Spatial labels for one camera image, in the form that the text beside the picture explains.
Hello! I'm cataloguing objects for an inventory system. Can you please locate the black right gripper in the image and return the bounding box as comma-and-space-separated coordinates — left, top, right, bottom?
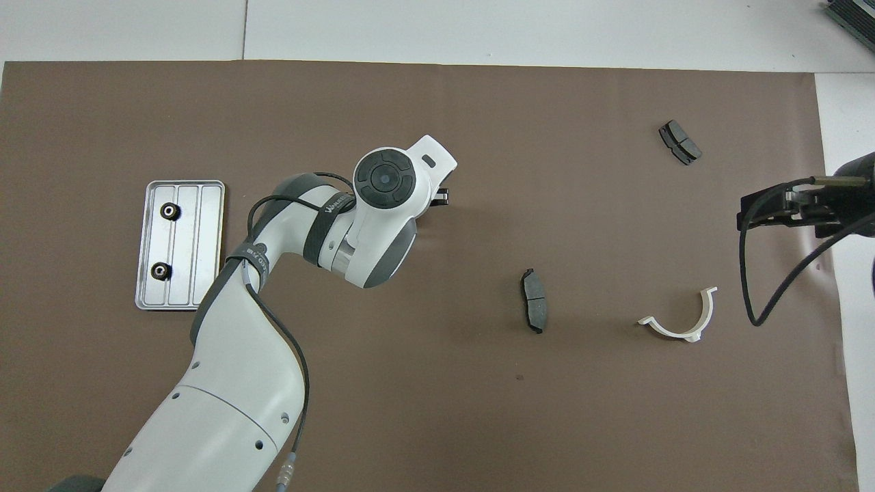
738, 181, 836, 238

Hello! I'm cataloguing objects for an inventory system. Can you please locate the silver metal ribbed tray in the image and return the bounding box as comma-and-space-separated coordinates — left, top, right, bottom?
135, 180, 226, 312

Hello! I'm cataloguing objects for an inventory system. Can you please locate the brown paper table mat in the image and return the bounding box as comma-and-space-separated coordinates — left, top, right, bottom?
0, 60, 861, 492

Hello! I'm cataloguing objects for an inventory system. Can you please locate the short dark brake pad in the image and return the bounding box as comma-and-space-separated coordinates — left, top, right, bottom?
658, 120, 703, 166

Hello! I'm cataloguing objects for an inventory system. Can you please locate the long dark brake pad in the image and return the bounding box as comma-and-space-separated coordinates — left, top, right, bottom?
521, 268, 548, 335

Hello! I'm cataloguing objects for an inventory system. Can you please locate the grey finned metal device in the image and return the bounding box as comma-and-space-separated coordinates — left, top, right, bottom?
822, 0, 875, 35

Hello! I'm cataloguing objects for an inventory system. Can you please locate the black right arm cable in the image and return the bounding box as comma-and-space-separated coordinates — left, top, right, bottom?
738, 179, 875, 327

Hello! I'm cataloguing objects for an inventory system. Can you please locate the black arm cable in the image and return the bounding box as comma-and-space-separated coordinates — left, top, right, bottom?
245, 171, 356, 492
738, 179, 875, 327

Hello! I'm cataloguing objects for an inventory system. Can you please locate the white plastic half-ring clamp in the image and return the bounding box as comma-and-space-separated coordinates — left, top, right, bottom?
637, 286, 718, 343

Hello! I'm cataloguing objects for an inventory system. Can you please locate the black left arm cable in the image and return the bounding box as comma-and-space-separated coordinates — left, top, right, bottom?
245, 171, 356, 492

